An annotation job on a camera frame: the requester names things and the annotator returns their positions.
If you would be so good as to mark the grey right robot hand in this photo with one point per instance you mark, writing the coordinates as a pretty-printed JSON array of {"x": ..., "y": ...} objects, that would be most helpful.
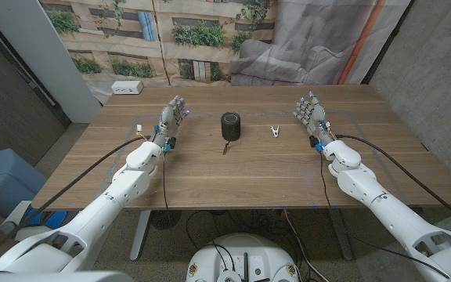
[{"x": 314, "y": 115}]

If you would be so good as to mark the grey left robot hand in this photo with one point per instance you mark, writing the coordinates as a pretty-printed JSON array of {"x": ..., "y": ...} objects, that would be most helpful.
[{"x": 168, "y": 117}]

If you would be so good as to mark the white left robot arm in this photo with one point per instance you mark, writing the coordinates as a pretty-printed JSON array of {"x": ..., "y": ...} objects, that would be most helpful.
[{"x": 104, "y": 207}]

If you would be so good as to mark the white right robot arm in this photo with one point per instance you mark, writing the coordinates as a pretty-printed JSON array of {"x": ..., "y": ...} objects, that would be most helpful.
[{"x": 386, "y": 207}]

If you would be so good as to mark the white clothespin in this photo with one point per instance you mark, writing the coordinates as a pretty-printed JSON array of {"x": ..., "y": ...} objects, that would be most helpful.
[{"x": 275, "y": 132}]

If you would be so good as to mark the white power strip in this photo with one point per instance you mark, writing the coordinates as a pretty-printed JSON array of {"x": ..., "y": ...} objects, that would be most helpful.
[{"x": 127, "y": 87}]

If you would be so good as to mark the printed fabric backdrop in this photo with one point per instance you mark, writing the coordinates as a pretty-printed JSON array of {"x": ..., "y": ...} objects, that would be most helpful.
[{"x": 210, "y": 39}]

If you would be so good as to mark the black round floor object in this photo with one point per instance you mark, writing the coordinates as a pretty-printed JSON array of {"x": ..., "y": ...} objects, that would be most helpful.
[{"x": 165, "y": 219}]

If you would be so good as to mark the black backdrop pole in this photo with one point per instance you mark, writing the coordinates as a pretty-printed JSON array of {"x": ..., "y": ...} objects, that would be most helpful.
[{"x": 388, "y": 41}]

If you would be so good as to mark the white table leg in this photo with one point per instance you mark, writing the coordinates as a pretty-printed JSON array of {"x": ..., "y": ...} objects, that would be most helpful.
[{"x": 139, "y": 239}]

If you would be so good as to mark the grey table leg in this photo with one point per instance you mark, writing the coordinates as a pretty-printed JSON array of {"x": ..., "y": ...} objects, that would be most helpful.
[{"x": 343, "y": 239}]

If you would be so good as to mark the white pillar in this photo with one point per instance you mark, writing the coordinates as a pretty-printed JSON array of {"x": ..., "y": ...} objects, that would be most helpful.
[{"x": 45, "y": 58}]

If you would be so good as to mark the blue object on floor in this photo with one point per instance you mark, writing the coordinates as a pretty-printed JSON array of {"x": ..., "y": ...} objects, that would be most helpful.
[{"x": 53, "y": 219}]

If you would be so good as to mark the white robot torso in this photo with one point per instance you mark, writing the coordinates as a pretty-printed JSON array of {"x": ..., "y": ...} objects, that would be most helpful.
[{"x": 243, "y": 254}]

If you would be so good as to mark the blue plastic bin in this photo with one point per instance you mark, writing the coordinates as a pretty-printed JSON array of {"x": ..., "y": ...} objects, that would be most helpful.
[{"x": 2, "y": 180}]

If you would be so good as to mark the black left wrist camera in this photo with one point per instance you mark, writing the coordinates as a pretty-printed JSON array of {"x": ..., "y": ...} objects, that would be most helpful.
[{"x": 171, "y": 143}]

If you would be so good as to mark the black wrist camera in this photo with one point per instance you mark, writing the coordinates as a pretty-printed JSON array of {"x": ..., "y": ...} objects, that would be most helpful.
[
  {"x": 171, "y": 143},
  {"x": 313, "y": 142}
]

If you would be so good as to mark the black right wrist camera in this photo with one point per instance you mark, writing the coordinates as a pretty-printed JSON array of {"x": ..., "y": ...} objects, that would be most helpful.
[{"x": 313, "y": 142}]

